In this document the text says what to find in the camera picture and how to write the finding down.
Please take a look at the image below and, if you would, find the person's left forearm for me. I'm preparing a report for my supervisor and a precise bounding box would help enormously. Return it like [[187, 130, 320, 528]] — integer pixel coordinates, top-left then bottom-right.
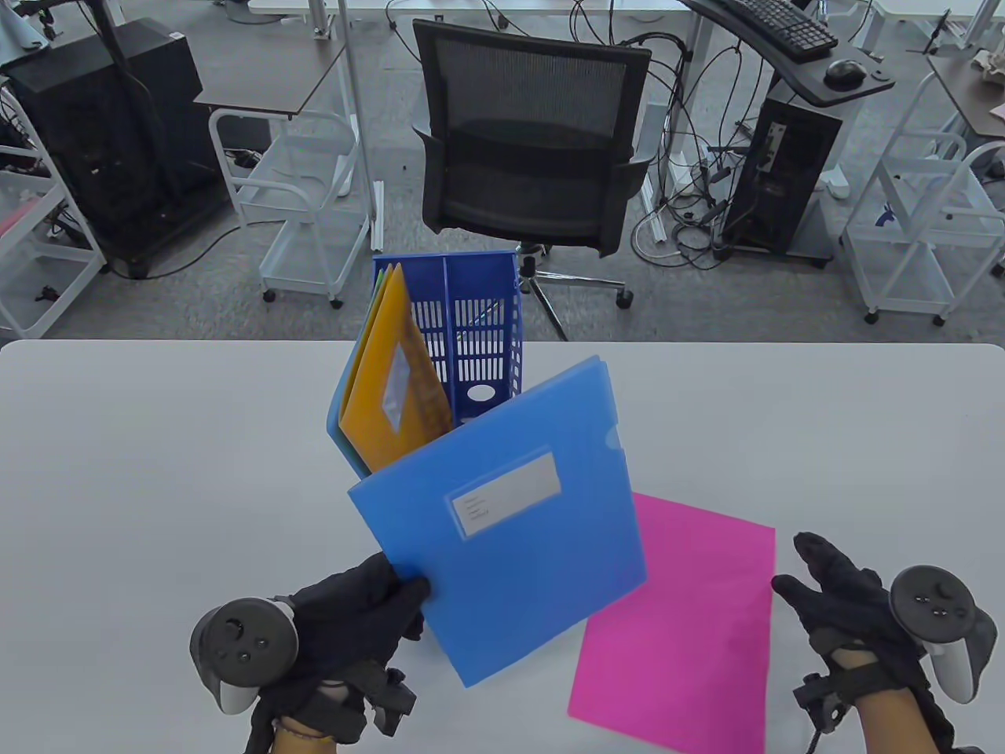
[[271, 716, 338, 754]]

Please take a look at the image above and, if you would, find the person's left hand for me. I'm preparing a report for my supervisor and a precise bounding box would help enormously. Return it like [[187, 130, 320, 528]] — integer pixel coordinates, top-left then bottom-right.
[[245, 552, 433, 753]]

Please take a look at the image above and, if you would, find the black mesh office chair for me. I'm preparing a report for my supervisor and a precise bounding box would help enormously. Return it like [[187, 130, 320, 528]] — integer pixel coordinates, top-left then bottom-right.
[[412, 20, 654, 342]]

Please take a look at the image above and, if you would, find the blue plastic file rack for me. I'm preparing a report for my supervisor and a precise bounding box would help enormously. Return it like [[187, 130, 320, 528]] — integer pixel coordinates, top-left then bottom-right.
[[371, 250, 525, 429]]

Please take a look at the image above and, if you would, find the blue translucent L-shaped folder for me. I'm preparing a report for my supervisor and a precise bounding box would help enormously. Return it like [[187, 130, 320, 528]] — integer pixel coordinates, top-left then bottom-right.
[[348, 356, 649, 689], [327, 267, 375, 480]]

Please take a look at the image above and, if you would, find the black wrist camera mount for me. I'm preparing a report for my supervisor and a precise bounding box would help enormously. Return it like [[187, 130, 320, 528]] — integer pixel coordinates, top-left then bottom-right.
[[357, 664, 417, 738], [793, 674, 849, 733]]

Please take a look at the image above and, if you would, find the person's right hand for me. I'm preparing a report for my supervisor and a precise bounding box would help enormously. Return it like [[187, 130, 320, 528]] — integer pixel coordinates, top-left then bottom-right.
[[772, 532, 934, 701]]

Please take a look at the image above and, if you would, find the white metal post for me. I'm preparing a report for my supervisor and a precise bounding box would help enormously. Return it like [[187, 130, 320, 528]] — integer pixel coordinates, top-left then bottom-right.
[[338, 0, 386, 252]]

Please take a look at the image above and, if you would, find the black computer cabinet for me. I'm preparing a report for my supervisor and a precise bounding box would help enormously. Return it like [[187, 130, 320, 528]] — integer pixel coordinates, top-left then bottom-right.
[[4, 20, 232, 280]]

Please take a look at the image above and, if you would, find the pink cardstock sheet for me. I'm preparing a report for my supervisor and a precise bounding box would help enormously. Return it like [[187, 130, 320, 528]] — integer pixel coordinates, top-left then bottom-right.
[[567, 492, 777, 754]]

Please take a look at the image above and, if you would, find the white metal trolley cart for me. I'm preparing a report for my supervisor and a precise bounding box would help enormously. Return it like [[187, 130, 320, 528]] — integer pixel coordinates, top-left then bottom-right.
[[840, 130, 1005, 327], [0, 82, 107, 340], [208, 108, 371, 309]]

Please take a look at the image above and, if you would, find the bundle of black cables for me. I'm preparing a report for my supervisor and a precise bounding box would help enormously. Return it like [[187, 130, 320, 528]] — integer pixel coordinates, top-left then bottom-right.
[[628, 31, 770, 272]]

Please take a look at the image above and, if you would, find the orange translucent L-shaped folder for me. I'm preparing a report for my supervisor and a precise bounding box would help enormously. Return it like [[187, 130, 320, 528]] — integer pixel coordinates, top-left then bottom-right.
[[338, 263, 455, 472]]

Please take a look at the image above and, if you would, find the brown desk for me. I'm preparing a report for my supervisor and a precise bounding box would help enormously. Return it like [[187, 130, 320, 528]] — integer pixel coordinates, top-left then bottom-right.
[[926, 51, 1005, 142]]

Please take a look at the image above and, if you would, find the dark grey handheld controller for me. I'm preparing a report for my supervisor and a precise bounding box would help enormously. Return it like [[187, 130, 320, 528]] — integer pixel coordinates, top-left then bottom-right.
[[889, 565, 998, 705], [189, 598, 300, 716]]

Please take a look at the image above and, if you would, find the black computer tower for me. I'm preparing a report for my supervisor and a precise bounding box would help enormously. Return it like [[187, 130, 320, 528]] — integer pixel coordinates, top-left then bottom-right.
[[721, 98, 843, 256]]

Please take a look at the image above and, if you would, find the black computer keyboard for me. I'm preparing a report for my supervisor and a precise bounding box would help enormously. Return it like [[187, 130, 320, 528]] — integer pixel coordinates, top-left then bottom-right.
[[718, 0, 839, 64]]

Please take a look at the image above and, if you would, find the dark keyboard desk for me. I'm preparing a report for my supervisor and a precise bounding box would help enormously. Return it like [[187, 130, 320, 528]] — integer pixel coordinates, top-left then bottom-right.
[[682, 0, 896, 108]]

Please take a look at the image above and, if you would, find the small brown side table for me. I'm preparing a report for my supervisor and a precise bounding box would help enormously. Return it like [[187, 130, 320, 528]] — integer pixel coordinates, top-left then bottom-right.
[[194, 35, 348, 120]]

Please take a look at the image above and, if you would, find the person's right forearm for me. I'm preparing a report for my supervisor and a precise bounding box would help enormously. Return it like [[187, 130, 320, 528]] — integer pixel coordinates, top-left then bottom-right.
[[856, 690, 947, 754]]

